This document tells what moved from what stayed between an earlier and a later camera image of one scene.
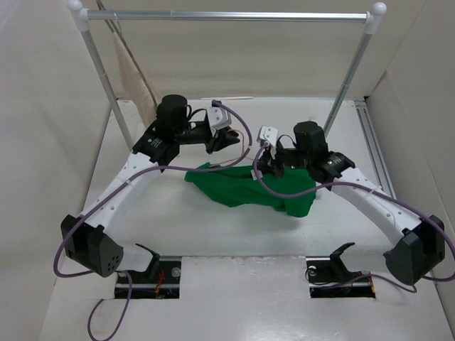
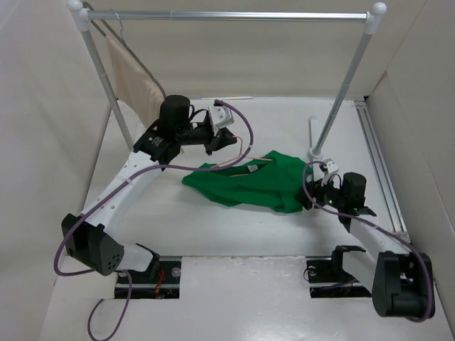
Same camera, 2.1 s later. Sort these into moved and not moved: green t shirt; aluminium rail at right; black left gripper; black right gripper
Moved: black right gripper
Not moved: green t shirt; aluminium rail at right; black left gripper
